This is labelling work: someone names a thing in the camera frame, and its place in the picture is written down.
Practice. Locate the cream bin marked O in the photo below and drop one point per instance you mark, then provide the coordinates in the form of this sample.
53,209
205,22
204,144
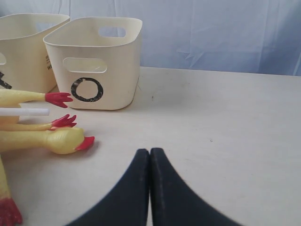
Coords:
97,61

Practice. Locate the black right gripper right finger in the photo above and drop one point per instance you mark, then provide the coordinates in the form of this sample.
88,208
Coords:
174,203

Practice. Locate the headless rubber chicken rear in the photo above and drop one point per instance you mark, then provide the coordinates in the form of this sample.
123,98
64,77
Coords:
13,98

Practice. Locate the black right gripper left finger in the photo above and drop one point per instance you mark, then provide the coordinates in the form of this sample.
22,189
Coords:
126,204

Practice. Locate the whole yellow rubber chicken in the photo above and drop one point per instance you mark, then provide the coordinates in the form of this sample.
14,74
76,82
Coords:
60,141

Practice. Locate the cream bin marked X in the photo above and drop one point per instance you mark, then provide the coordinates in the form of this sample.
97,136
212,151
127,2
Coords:
24,61

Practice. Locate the rubber chicken head with tube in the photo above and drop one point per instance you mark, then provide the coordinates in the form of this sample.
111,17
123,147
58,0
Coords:
24,111

